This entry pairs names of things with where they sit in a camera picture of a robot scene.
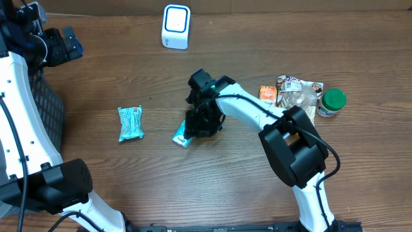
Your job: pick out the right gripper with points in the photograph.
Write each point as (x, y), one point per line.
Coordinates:
(199, 129)

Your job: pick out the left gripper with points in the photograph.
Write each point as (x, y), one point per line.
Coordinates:
(64, 45)

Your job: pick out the teal tissue pack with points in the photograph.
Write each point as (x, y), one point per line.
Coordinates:
(179, 136)

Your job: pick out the orange snack packet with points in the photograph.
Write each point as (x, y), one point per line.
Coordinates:
(268, 94)

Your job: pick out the teal snack packet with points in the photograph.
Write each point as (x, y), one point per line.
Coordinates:
(130, 120)

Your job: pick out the brown clear snack bag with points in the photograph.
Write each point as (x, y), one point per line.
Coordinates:
(292, 91)

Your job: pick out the green lid jar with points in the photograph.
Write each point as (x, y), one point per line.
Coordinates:
(331, 102)

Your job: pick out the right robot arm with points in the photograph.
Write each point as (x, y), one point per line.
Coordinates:
(293, 147)

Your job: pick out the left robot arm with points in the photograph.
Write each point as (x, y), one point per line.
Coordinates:
(34, 176)

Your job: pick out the white barcode scanner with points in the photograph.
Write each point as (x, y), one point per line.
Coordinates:
(175, 27)

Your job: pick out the grey plastic shopping basket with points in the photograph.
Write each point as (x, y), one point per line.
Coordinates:
(38, 114)

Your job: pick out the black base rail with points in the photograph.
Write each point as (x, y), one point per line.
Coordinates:
(339, 226)

